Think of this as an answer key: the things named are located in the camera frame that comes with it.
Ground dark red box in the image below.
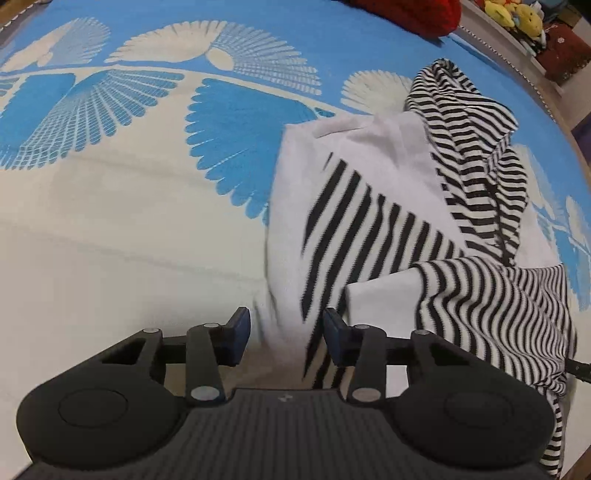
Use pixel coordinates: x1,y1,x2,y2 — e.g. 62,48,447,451
536,22,591,85

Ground black white striped shirt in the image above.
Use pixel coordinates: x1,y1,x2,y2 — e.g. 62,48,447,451
262,58,581,480

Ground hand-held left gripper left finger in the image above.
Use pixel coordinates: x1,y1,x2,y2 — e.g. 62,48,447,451
99,305,252,405

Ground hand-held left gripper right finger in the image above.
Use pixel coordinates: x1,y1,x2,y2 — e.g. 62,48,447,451
322,307,468,404

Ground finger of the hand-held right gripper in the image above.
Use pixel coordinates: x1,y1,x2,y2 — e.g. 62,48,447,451
566,357,591,385

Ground red knitted cloth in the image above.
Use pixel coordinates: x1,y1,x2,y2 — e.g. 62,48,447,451
345,0,463,38

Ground blue white patterned blanket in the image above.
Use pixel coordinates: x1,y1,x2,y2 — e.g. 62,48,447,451
0,0,591,480

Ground yellow plush toys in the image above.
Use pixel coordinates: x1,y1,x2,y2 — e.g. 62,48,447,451
480,0,546,38

